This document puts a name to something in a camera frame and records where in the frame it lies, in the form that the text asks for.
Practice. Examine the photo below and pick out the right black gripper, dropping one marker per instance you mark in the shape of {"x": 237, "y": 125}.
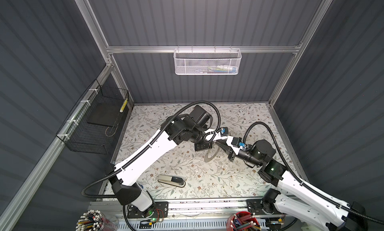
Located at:
{"x": 228, "y": 150}

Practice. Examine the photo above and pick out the grey black stapler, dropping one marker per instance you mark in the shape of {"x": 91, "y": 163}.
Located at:
{"x": 172, "y": 181}

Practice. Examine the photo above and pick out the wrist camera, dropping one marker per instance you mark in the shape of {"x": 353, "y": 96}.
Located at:
{"x": 213, "y": 135}
{"x": 236, "y": 144}

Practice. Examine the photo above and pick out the white wire mesh basket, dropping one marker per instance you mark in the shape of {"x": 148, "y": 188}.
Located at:
{"x": 207, "y": 61}

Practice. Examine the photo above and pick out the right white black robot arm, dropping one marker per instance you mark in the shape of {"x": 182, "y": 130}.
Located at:
{"x": 295, "y": 197}

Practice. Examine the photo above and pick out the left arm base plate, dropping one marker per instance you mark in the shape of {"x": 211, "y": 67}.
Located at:
{"x": 157, "y": 210}

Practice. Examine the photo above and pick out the clear pencil jar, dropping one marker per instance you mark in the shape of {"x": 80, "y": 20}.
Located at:
{"x": 95, "y": 220}

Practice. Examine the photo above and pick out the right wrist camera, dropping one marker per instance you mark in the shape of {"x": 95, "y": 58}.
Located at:
{"x": 236, "y": 144}

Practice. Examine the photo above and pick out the black wire basket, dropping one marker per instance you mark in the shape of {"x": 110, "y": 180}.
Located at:
{"x": 79, "y": 136}

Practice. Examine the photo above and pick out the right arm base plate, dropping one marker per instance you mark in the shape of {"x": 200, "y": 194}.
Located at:
{"x": 255, "y": 206}

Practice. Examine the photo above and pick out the black foam pad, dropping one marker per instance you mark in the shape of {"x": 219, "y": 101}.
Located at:
{"x": 104, "y": 115}

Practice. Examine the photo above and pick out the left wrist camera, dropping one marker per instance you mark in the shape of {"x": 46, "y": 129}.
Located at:
{"x": 213, "y": 135}

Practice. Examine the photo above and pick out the red pencil cup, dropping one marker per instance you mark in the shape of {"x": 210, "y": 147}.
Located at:
{"x": 242, "y": 221}

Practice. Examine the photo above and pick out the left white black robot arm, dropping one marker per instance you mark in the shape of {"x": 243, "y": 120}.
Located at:
{"x": 173, "y": 131}

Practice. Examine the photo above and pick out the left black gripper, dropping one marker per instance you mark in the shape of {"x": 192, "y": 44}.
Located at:
{"x": 205, "y": 146}

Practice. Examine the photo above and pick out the yellow marker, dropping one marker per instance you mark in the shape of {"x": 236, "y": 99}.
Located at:
{"x": 123, "y": 105}

